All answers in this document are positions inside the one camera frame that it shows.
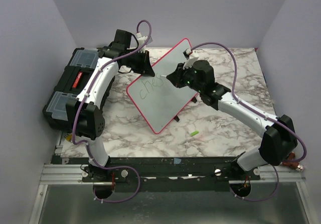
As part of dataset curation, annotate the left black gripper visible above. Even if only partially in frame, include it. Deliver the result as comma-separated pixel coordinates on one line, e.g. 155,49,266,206
122,49,154,76

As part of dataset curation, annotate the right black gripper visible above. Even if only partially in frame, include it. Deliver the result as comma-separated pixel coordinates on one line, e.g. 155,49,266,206
167,62,203,93

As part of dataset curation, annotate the pink framed whiteboard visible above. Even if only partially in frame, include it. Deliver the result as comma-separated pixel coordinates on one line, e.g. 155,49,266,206
126,38,197,134

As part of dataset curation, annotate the green marker cap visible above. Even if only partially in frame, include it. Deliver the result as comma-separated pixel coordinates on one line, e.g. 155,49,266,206
190,131,199,137

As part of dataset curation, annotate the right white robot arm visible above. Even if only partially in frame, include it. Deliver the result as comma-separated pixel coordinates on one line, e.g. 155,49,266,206
166,60,297,180

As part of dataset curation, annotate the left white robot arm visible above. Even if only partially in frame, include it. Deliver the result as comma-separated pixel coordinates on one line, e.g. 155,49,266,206
66,30,155,181

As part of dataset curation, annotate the black toolbox with clear lids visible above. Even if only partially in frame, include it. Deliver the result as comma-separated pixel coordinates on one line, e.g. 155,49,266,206
42,47,116,132

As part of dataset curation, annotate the blue tape piece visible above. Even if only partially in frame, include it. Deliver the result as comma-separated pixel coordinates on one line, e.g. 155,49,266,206
173,158,182,165

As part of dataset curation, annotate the small yellow metal part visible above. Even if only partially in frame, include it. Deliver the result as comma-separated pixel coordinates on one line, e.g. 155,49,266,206
64,133,72,142

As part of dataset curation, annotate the wire whiteboard stand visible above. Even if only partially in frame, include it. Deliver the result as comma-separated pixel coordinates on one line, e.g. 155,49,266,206
174,96,198,123

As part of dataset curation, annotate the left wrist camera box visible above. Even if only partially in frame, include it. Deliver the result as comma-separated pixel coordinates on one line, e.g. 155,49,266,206
136,32,152,53

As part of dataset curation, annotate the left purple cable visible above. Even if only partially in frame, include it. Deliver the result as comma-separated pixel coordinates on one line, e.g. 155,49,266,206
71,20,153,204

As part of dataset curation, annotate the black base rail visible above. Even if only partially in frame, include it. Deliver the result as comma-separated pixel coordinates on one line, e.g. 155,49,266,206
51,156,260,197

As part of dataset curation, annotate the aluminium extrusion rail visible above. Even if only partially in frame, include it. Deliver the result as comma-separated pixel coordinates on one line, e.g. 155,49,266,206
40,163,87,184

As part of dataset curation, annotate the brown cable connector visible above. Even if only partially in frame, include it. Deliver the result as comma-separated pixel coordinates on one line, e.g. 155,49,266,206
282,152,304,172

